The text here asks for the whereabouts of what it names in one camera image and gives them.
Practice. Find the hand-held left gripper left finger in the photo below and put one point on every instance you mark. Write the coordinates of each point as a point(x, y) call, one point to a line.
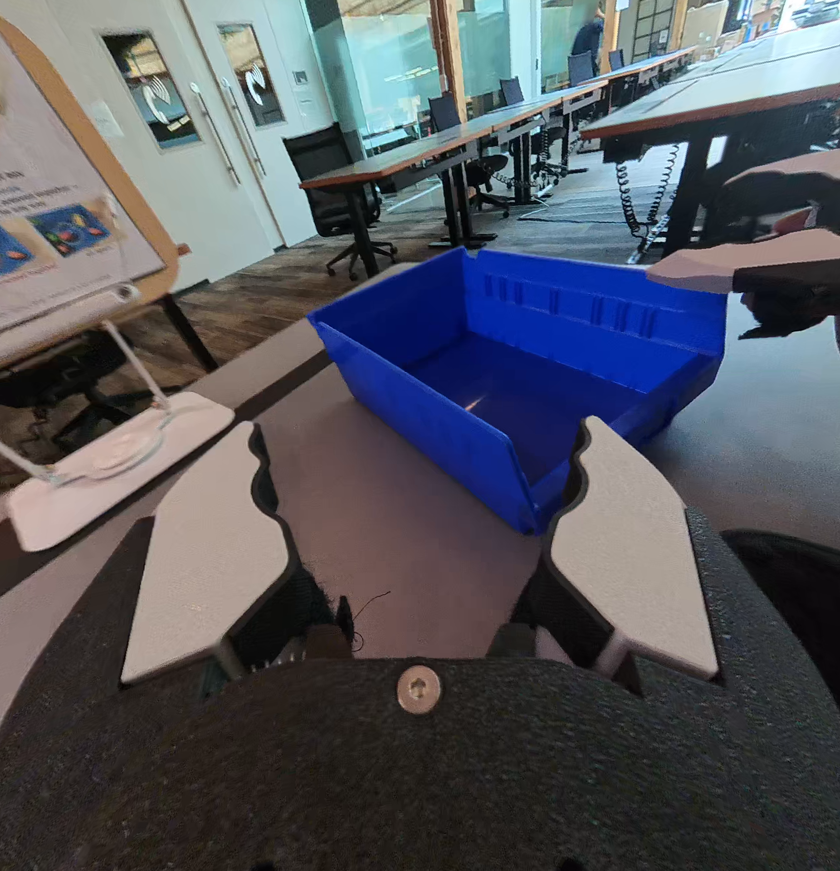
point(202, 565)

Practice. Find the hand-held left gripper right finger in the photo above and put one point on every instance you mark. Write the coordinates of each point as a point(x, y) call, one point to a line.
point(631, 558)

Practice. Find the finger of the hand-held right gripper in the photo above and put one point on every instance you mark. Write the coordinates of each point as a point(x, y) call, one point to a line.
point(719, 262)
point(814, 178)

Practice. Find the blue plastic bin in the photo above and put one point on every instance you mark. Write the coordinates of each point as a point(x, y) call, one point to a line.
point(529, 381)

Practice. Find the grey office desk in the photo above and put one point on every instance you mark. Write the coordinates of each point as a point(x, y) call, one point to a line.
point(535, 109)
point(733, 95)
point(393, 158)
point(638, 66)

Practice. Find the white poster stand base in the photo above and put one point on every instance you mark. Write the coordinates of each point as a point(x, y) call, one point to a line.
point(188, 422)

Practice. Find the black cushion pad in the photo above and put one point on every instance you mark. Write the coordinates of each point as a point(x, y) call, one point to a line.
point(801, 612)

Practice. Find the black office chair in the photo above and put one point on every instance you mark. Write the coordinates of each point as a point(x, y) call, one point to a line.
point(446, 112)
point(66, 381)
point(321, 170)

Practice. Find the white door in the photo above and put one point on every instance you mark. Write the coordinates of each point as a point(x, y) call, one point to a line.
point(284, 156)
point(209, 211)

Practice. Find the instruction poster board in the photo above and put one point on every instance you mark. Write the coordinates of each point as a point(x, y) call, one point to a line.
point(39, 224)

